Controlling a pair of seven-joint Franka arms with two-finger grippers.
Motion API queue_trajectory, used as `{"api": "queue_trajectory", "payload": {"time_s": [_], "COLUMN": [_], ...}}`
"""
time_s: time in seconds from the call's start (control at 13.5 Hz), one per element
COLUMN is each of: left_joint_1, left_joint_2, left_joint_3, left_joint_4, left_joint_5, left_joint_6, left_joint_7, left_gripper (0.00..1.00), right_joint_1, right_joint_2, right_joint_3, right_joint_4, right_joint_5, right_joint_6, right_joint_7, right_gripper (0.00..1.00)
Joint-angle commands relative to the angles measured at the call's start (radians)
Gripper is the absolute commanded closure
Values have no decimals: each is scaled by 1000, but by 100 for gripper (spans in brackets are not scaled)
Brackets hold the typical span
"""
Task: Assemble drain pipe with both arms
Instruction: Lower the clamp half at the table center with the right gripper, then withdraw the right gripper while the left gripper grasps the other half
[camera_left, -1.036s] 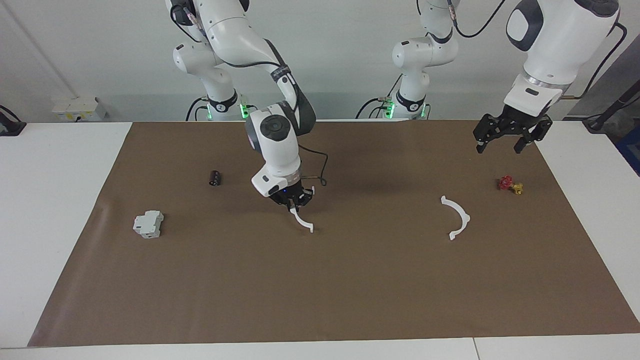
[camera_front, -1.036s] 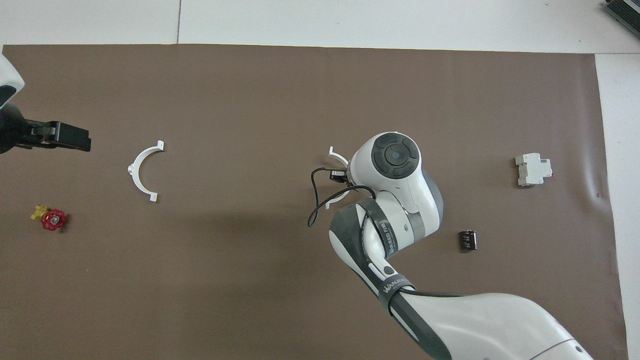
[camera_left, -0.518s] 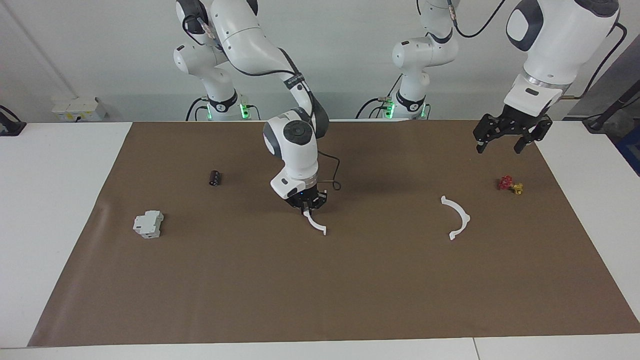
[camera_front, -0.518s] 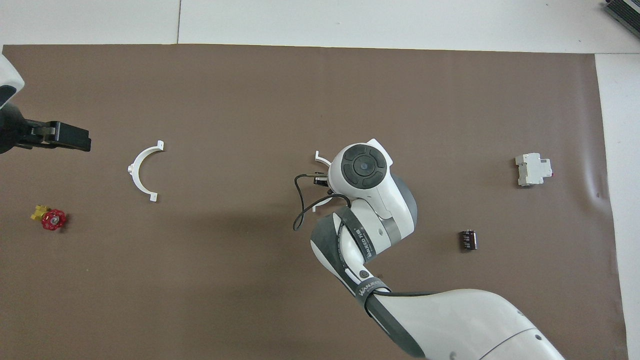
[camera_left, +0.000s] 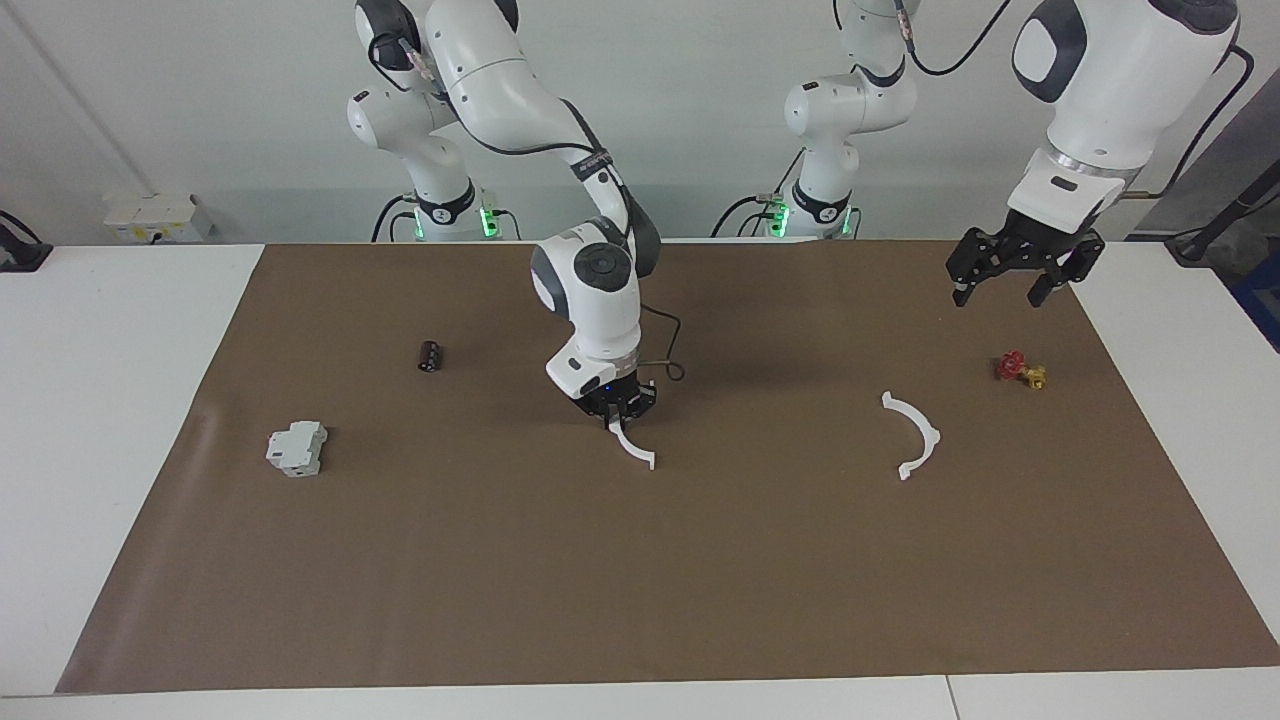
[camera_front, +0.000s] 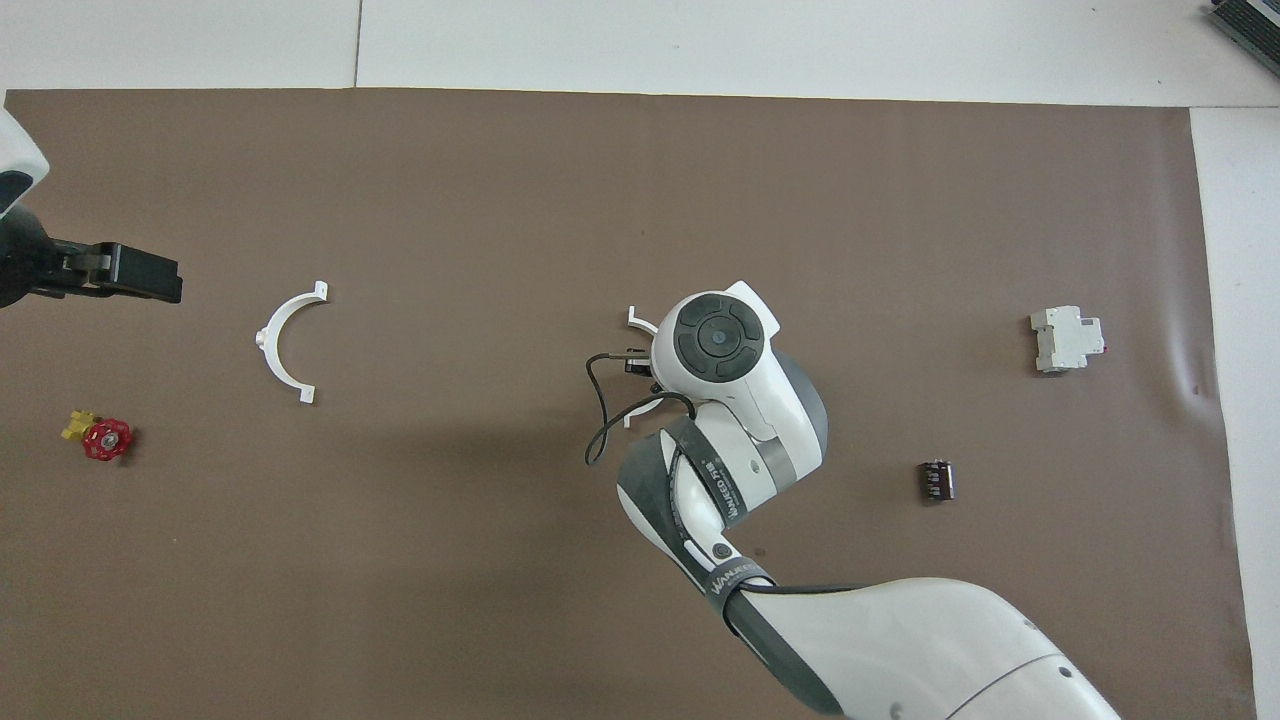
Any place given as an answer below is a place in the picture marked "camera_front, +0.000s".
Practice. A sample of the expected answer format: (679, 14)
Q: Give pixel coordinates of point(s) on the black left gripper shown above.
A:
(22, 265)

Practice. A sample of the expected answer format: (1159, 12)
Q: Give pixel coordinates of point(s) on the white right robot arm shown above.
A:
(900, 640)

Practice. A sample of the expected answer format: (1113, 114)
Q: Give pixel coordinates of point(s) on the red handwheel brass valve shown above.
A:
(106, 440)

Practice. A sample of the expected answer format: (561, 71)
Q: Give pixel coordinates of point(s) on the brown paper table mat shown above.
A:
(400, 200)

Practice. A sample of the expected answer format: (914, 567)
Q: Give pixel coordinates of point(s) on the small black connector block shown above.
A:
(936, 481)

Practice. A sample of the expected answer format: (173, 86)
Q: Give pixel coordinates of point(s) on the white circuit breaker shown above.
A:
(1060, 340)

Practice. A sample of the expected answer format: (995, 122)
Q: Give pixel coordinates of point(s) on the grey ribbed device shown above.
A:
(1250, 20)

